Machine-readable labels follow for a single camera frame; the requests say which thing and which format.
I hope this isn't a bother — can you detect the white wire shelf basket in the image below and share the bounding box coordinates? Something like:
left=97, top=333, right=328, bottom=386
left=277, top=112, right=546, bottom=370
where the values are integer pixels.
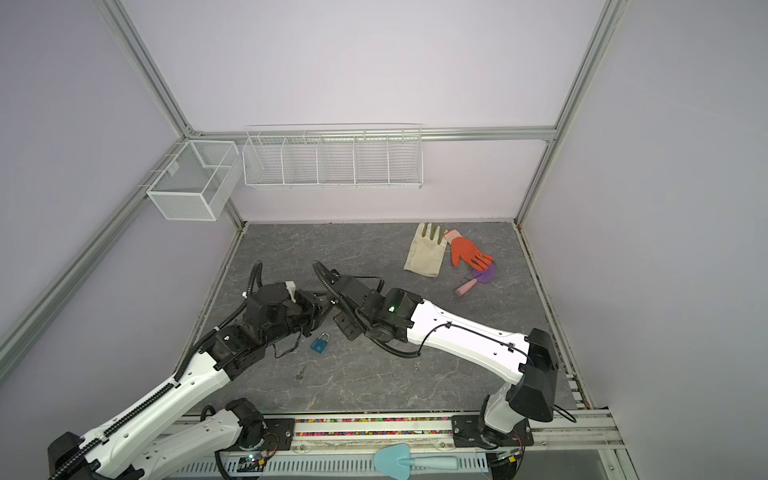
left=242, top=123, right=424, bottom=189

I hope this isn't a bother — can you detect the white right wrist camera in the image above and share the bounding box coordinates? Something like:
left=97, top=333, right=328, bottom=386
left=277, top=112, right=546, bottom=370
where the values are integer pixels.
left=312, top=261, right=339, bottom=299

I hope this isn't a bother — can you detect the blue padlock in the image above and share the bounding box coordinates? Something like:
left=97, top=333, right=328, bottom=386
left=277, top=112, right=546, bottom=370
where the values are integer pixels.
left=310, top=332, right=330, bottom=354

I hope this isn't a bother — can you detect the white slotted cable duct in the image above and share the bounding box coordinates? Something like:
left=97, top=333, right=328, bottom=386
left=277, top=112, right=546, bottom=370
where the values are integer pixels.
left=157, top=451, right=490, bottom=479

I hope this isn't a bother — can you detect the aluminium frame profile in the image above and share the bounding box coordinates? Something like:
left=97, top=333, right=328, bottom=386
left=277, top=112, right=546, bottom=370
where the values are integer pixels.
left=1, top=1, right=627, bottom=380

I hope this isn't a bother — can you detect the teal garden trowel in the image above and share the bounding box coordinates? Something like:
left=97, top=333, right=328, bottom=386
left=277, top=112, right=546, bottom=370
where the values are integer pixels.
left=373, top=444, right=459, bottom=480

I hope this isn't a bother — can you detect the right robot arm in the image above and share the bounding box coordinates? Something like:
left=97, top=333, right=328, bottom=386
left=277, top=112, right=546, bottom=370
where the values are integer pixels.
left=318, top=270, right=576, bottom=440

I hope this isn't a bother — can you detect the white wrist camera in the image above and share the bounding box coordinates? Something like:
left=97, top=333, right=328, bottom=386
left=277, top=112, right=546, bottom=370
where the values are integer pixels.
left=312, top=261, right=339, bottom=299
left=285, top=281, right=296, bottom=302

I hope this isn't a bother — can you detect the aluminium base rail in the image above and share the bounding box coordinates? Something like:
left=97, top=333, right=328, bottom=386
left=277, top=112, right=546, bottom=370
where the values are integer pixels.
left=152, top=410, right=625, bottom=454

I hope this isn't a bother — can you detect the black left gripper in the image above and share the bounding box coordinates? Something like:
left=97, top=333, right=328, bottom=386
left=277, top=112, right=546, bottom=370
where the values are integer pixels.
left=263, top=288, right=333, bottom=347

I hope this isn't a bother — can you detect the purple pink brush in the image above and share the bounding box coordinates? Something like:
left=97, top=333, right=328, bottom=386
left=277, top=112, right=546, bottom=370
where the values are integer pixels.
left=454, top=262, right=497, bottom=297

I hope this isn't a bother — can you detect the beige fabric glove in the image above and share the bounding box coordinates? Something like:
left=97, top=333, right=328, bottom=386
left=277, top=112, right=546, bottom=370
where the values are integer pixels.
left=404, top=222, right=448, bottom=278

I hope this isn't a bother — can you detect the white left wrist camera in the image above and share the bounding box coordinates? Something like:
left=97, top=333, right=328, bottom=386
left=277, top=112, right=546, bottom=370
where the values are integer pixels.
left=285, top=281, right=296, bottom=302

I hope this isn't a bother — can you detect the white mesh box basket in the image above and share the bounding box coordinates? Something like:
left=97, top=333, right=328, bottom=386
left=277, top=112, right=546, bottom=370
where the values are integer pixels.
left=147, top=140, right=243, bottom=221

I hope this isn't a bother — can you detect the red rubber glove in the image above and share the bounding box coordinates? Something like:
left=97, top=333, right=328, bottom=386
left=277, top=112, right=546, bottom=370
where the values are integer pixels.
left=444, top=229, right=494, bottom=272

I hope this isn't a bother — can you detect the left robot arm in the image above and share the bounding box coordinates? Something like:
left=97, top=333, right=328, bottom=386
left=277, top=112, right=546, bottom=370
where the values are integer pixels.
left=48, top=263, right=335, bottom=479

